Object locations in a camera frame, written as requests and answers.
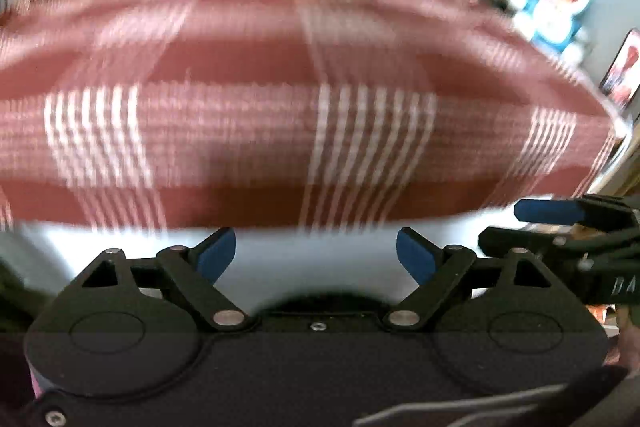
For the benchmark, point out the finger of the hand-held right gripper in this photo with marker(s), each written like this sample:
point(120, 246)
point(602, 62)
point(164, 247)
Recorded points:
point(525, 241)
point(545, 210)

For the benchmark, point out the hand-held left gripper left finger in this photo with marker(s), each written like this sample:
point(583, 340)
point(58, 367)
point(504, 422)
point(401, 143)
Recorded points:
point(217, 254)

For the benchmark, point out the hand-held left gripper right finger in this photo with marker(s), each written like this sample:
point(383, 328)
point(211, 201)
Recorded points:
point(414, 254)

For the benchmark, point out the red plaid tablecloth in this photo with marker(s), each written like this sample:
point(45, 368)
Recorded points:
point(250, 107)

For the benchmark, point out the black framed red picture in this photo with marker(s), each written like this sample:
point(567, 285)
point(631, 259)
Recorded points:
point(622, 67)

